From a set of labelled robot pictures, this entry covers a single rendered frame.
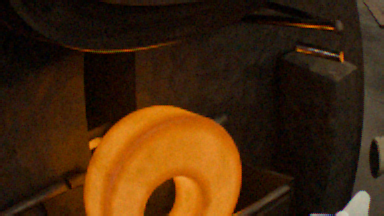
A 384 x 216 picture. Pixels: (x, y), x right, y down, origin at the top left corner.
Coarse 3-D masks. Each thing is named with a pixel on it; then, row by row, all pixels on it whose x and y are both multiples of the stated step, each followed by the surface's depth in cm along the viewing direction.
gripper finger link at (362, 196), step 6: (360, 192) 49; (354, 198) 50; (360, 198) 49; (366, 198) 49; (348, 204) 50; (354, 204) 50; (360, 204) 49; (366, 204) 49; (342, 210) 51; (348, 210) 50; (354, 210) 50; (360, 210) 49; (366, 210) 49
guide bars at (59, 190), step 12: (216, 120) 72; (60, 180) 60; (72, 180) 61; (84, 180) 62; (36, 192) 58; (48, 192) 58; (60, 192) 59; (24, 204) 56; (36, 204) 57; (48, 204) 59
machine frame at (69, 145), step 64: (320, 0) 84; (0, 64) 57; (64, 64) 59; (128, 64) 66; (192, 64) 70; (256, 64) 76; (0, 128) 53; (64, 128) 61; (256, 128) 78; (0, 192) 54
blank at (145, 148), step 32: (128, 128) 59; (160, 128) 59; (192, 128) 61; (96, 160) 58; (128, 160) 57; (160, 160) 59; (192, 160) 62; (224, 160) 64; (96, 192) 57; (128, 192) 57; (192, 192) 64; (224, 192) 65
